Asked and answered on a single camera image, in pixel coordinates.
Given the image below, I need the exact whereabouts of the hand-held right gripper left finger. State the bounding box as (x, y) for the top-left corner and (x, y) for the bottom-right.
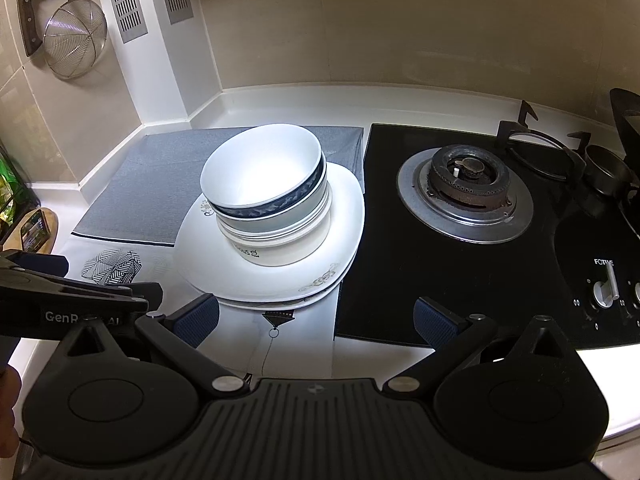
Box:
(59, 293), (251, 397)

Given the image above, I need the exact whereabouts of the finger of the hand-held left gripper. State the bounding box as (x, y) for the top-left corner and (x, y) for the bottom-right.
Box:
(0, 269), (165, 339)
(0, 249), (69, 282)

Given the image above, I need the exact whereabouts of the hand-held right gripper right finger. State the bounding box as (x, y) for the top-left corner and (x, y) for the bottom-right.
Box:
(382, 296), (577, 397)

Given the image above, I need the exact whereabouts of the white plate with flower print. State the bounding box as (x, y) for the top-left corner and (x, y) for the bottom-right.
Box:
(215, 240), (362, 311)

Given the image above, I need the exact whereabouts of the white plastic tub bowl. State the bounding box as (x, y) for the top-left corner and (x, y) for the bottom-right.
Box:
(220, 195), (334, 267)

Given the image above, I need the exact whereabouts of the teal spiral ceramic bowl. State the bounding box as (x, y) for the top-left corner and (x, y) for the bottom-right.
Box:
(215, 160), (332, 240)

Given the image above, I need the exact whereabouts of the white plate with swirl print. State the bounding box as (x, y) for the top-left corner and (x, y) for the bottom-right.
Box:
(173, 164), (365, 305)

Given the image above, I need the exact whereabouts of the white bowl with blue pattern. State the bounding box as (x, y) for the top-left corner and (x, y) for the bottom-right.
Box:
(200, 124), (327, 222)

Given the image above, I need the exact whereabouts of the person's left hand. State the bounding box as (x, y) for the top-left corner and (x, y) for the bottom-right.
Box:
(0, 366), (24, 454)

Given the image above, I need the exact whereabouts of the black smartphone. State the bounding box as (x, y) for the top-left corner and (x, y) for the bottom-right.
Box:
(20, 211), (51, 251)

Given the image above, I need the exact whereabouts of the wooden cutting board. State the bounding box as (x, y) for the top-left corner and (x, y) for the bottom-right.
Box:
(17, 207), (60, 256)

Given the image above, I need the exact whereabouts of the black metal rack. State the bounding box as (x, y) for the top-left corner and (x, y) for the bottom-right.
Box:
(0, 140), (42, 242)

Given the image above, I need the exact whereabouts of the green snack packet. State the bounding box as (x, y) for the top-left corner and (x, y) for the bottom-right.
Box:
(0, 157), (22, 241)

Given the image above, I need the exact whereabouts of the black glass gas stove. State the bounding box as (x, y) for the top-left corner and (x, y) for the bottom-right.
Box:
(334, 122), (640, 352)

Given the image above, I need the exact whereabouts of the white mat with black patterns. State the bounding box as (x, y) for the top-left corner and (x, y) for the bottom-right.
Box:
(65, 237), (342, 382)

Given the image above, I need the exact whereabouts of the grey dish mat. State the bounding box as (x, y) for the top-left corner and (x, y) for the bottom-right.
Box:
(71, 125), (365, 249)

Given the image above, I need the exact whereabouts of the large gas burner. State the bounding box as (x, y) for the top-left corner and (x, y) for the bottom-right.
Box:
(396, 144), (535, 245)

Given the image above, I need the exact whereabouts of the black pot support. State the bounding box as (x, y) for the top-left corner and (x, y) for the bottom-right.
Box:
(497, 101), (594, 181)

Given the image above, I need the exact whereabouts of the small gas burner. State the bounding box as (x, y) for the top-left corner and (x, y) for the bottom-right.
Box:
(581, 144), (636, 199)

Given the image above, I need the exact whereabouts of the black pan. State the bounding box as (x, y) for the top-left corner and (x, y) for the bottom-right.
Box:
(570, 87), (640, 239)

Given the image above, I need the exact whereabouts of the wire mesh strainer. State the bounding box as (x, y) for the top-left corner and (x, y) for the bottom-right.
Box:
(42, 0), (109, 80)

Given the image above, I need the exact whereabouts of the cleaver with wooden handle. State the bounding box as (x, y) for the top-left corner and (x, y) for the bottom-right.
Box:
(15, 0), (54, 58)

